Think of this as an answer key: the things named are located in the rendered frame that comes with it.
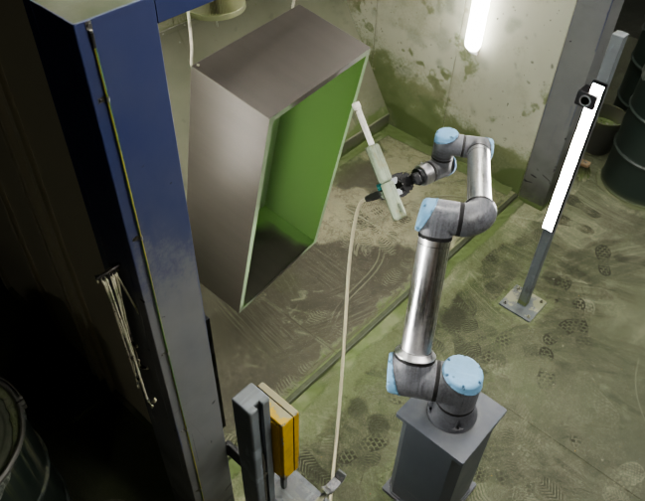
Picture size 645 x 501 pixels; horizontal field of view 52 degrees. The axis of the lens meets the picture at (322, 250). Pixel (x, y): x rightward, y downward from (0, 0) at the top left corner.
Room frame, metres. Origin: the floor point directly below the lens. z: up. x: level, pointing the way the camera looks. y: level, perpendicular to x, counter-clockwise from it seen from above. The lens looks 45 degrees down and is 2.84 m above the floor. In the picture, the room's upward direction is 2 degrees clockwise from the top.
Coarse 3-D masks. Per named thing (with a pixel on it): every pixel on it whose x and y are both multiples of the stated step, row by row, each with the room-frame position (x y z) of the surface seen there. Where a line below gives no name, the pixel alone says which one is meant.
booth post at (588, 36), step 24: (600, 0) 3.33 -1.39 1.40; (576, 24) 3.38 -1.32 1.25; (600, 24) 3.30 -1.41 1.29; (576, 48) 3.35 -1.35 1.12; (600, 48) 3.33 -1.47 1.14; (576, 72) 3.33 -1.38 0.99; (552, 96) 3.39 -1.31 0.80; (552, 120) 3.36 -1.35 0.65; (576, 120) 3.35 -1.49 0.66; (552, 144) 3.33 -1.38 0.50; (528, 168) 3.40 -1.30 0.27; (552, 168) 3.30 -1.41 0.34; (528, 192) 3.37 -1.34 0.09; (552, 192) 3.35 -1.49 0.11
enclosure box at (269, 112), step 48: (240, 48) 2.16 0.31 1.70; (288, 48) 2.21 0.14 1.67; (336, 48) 2.26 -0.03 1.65; (192, 96) 2.02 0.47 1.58; (240, 96) 1.90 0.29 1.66; (288, 96) 1.94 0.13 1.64; (336, 96) 2.39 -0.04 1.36; (192, 144) 2.05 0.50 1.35; (240, 144) 1.90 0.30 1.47; (288, 144) 2.55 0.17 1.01; (336, 144) 2.39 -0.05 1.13; (192, 192) 2.07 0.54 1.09; (240, 192) 1.91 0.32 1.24; (288, 192) 2.55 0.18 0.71; (240, 240) 1.93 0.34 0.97; (288, 240) 2.44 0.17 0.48; (240, 288) 1.95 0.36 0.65
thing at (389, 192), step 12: (360, 108) 2.20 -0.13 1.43; (360, 120) 2.17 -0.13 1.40; (372, 144) 2.11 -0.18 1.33; (372, 156) 2.08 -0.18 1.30; (384, 168) 2.05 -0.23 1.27; (384, 180) 2.01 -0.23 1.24; (384, 192) 2.00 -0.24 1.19; (396, 192) 1.99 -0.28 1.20; (396, 204) 1.95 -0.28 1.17; (396, 216) 1.92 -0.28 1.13
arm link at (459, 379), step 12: (456, 360) 1.41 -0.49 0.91; (468, 360) 1.41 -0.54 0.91; (444, 372) 1.35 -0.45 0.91; (456, 372) 1.36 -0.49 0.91; (468, 372) 1.36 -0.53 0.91; (480, 372) 1.36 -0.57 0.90; (444, 384) 1.33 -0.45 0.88; (456, 384) 1.31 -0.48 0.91; (468, 384) 1.31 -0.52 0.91; (480, 384) 1.32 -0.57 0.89; (432, 396) 1.31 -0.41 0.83; (444, 396) 1.30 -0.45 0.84; (456, 396) 1.29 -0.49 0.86; (468, 396) 1.29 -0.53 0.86; (444, 408) 1.31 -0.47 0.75; (456, 408) 1.29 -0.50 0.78; (468, 408) 1.30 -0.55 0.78
